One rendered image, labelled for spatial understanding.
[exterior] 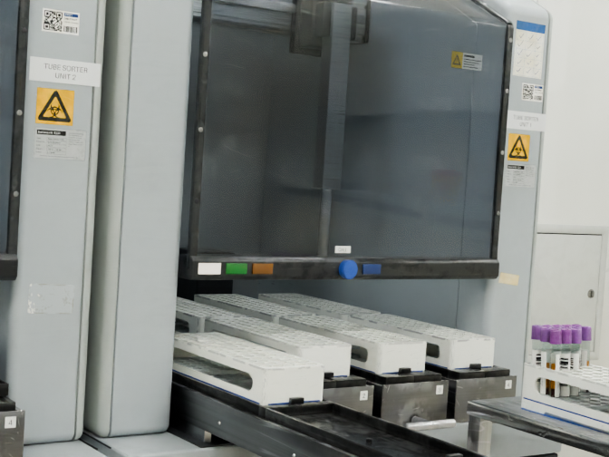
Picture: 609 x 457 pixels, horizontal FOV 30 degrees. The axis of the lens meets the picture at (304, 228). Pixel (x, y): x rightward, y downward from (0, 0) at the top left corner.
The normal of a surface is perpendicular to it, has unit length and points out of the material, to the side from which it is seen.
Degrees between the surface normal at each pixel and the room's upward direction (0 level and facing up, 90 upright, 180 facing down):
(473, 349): 90
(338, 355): 90
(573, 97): 90
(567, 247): 90
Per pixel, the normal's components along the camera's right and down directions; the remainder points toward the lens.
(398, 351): 0.56, 0.08
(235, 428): -0.82, -0.02
